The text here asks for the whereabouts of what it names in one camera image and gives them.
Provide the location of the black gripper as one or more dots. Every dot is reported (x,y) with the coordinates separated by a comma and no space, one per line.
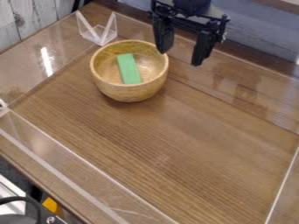
(195,16)

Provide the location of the green rectangular block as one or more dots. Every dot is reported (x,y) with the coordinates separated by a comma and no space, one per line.
(128,69)

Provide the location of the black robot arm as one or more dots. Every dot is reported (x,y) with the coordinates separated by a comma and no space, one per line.
(197,17)

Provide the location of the brown wooden bowl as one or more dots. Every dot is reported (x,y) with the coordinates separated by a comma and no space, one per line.
(151,63)

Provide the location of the yellow sticker label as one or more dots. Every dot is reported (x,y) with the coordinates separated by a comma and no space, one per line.
(50,205)

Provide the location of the silver screw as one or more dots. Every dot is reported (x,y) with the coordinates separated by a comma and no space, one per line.
(50,220)

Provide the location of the clear acrylic corner bracket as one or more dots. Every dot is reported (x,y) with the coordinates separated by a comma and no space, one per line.
(98,34)

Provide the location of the clear acrylic front wall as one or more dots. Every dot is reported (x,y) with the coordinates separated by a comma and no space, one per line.
(93,196)

